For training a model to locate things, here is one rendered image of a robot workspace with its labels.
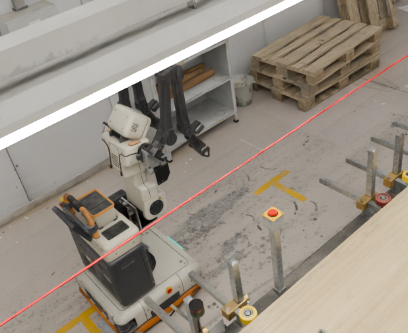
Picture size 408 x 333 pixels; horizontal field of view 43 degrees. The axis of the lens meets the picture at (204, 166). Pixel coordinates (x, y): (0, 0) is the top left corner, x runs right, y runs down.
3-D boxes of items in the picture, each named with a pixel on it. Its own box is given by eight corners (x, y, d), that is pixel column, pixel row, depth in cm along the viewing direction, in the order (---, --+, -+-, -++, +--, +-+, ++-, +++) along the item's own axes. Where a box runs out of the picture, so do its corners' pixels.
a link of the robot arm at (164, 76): (150, 65, 268) (162, 71, 261) (171, 59, 275) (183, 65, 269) (155, 141, 291) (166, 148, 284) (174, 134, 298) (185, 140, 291)
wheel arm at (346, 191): (319, 184, 304) (318, 178, 301) (322, 181, 305) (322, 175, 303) (383, 216, 275) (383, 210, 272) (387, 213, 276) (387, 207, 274)
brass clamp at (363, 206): (354, 207, 284) (355, 200, 281) (370, 195, 290) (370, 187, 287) (364, 212, 280) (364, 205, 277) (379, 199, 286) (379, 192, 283)
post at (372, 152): (364, 217, 293) (368, 148, 265) (368, 213, 295) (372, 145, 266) (369, 219, 291) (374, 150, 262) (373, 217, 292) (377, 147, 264)
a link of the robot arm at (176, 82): (162, 64, 273) (175, 70, 266) (171, 60, 276) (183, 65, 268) (175, 132, 298) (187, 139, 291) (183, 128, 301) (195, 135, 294)
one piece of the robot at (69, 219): (100, 250, 294) (75, 234, 277) (71, 222, 318) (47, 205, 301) (113, 235, 296) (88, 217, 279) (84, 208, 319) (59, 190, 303)
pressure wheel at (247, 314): (241, 336, 228) (238, 320, 222) (240, 321, 235) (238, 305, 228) (259, 335, 228) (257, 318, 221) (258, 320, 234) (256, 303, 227)
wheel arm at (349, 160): (345, 163, 315) (345, 158, 313) (348, 160, 317) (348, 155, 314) (409, 192, 286) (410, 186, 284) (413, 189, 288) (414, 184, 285)
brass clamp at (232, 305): (221, 314, 237) (220, 307, 234) (241, 297, 243) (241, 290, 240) (230, 322, 233) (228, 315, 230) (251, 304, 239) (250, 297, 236)
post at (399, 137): (389, 200, 307) (395, 133, 279) (393, 197, 309) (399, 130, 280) (394, 203, 305) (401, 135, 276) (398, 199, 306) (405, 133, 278)
